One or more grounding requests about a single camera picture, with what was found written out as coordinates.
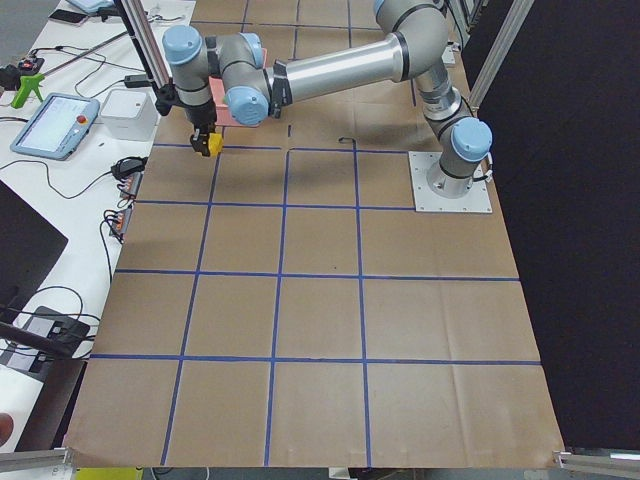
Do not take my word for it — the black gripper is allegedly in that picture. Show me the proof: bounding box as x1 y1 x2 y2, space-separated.
184 99 217 157

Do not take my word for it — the yellow toy block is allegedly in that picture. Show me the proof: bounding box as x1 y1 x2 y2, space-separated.
206 133 224 156

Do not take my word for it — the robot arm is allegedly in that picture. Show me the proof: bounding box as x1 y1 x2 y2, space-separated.
162 1 493 199

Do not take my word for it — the pink plastic box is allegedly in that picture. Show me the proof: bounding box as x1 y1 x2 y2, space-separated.
208 47 269 128

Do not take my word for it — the white plastic container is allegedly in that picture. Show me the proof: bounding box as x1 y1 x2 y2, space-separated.
100 89 159 142

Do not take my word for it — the black power adapter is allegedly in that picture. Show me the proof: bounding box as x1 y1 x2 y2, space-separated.
123 74 152 89

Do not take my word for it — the teach pendant tablet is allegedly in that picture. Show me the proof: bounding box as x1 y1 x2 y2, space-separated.
10 93 101 161

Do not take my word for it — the metal grabber stick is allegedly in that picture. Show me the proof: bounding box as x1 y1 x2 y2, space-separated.
10 31 128 109

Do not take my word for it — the black smartphone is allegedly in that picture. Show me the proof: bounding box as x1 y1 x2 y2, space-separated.
49 9 88 25

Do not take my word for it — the aluminium frame post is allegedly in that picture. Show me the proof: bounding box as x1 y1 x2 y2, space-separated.
114 0 176 105

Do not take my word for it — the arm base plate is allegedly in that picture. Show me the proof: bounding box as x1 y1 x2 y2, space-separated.
408 151 493 214

